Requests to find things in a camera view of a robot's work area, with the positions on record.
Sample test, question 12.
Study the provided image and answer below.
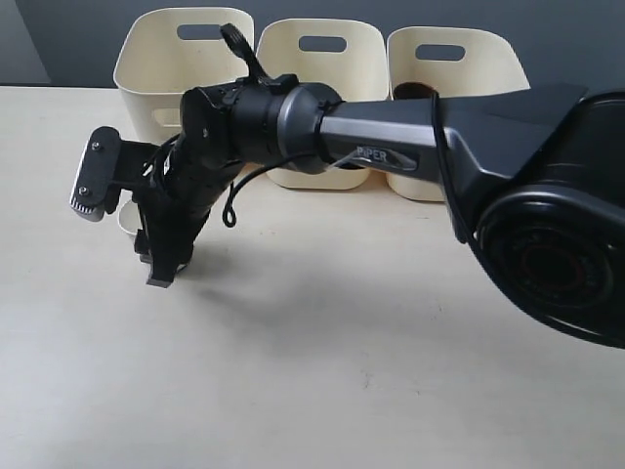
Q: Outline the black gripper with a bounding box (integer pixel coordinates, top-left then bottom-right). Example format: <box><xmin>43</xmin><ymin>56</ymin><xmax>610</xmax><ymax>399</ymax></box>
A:
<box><xmin>134</xmin><ymin>85</ymin><xmax>243</xmax><ymax>288</ymax></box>

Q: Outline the white paper cup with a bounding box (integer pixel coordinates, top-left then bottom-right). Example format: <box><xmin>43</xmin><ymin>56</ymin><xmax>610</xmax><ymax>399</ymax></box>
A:
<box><xmin>118</xmin><ymin>197</ymin><xmax>194</xmax><ymax>275</ymax></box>

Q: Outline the brown wooden cup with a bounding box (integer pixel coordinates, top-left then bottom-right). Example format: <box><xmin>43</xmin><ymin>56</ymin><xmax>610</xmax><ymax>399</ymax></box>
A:
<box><xmin>392</xmin><ymin>81</ymin><xmax>436</xmax><ymax>100</ymax></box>

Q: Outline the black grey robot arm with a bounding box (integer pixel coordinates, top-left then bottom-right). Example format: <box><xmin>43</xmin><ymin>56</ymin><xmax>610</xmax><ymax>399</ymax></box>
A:
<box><xmin>134</xmin><ymin>75</ymin><xmax>624</xmax><ymax>348</ymax></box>

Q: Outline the left cream plastic bin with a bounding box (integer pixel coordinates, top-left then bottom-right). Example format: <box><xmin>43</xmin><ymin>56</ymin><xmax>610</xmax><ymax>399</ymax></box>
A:
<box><xmin>113</xmin><ymin>7</ymin><xmax>255</xmax><ymax>144</ymax></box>

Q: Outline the cream plastic bin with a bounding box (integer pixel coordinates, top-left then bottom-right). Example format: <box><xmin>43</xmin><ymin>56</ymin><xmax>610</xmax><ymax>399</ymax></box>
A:
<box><xmin>256</xmin><ymin>18</ymin><xmax>391</xmax><ymax>192</ymax></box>
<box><xmin>113</xmin><ymin>7</ymin><xmax>255</xmax><ymax>144</ymax></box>
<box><xmin>385</xmin><ymin>24</ymin><xmax>532</xmax><ymax>204</ymax></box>

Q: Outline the middle cream plastic bin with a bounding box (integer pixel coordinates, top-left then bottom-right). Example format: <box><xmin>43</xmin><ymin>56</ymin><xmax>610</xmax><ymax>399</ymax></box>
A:
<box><xmin>256</xmin><ymin>18</ymin><xmax>391</xmax><ymax>192</ymax></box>

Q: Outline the right cream plastic bin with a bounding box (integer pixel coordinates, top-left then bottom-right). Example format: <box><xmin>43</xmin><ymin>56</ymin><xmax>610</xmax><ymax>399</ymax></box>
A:
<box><xmin>385</xmin><ymin>24</ymin><xmax>532</xmax><ymax>204</ymax></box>

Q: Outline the black cable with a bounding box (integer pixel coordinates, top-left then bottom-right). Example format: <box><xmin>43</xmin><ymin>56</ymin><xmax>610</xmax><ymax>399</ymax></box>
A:
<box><xmin>222</xmin><ymin>150</ymin><xmax>323</xmax><ymax>229</ymax></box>

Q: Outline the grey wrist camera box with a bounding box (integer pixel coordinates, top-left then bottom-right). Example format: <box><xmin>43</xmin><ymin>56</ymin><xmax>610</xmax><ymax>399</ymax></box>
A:
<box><xmin>69</xmin><ymin>126</ymin><xmax>122</xmax><ymax>223</ymax></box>

